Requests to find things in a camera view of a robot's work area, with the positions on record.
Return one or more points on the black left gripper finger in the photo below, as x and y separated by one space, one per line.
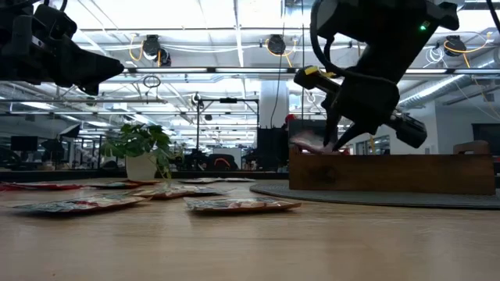
109 74
82 66

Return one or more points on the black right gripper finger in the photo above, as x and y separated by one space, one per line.
331 129
351 134

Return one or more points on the red strawberry tea sachet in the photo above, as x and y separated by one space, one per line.
113 186
199 180
43 186
308 142

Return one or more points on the wooden three-compartment tray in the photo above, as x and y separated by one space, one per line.
390 173

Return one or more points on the grey round woven mat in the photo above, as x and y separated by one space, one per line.
351 199

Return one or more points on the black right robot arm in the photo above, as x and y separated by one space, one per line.
371 19

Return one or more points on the cream tea sachet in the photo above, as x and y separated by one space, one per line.
156 194
207 190
242 180
242 205
86 203

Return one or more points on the black computer monitor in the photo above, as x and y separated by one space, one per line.
306 125
24 143

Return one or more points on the green plant in white pot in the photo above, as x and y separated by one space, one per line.
140 168

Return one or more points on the black chair orange trim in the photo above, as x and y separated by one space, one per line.
222 166

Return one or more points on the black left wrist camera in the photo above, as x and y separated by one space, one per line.
54 21

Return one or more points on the silver ribbed air duct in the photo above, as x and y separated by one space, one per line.
437 91

